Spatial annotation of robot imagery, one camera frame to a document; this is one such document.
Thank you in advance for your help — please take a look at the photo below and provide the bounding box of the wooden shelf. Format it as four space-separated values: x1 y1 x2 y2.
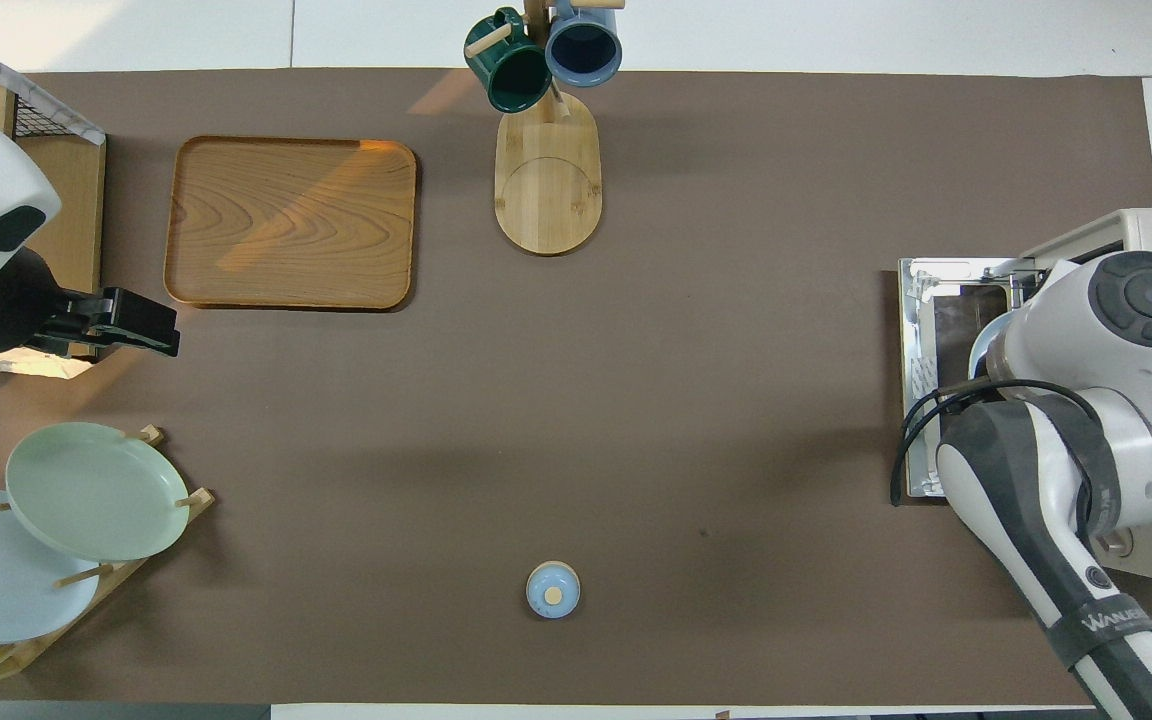
0 78 107 381

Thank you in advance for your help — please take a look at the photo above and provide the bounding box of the blue mug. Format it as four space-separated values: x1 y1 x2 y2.
545 0 624 88

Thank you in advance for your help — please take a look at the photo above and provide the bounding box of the wooden mug tree stand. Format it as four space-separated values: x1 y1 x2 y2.
464 0 627 257

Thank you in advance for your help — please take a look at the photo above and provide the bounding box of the dark green mug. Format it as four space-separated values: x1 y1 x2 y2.
464 8 553 114

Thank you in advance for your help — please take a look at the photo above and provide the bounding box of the light blue racked plate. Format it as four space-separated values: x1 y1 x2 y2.
0 489 102 644

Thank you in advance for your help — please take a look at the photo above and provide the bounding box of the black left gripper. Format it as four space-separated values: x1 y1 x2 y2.
0 248 180 358

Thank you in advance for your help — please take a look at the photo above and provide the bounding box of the wooden serving tray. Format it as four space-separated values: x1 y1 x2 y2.
163 136 419 312

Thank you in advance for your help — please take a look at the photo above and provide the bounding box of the pale green plate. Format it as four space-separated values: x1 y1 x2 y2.
5 421 191 563

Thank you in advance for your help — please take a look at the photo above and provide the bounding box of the black wire basket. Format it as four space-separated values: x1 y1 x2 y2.
0 45 102 141

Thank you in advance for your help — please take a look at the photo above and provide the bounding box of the brown table mat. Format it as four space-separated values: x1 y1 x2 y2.
0 67 1152 707

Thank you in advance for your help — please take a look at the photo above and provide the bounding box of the cream toaster oven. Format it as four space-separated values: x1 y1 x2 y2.
898 207 1152 581

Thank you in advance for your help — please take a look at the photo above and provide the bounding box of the wooden plate rack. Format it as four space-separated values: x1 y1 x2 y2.
0 425 215 683

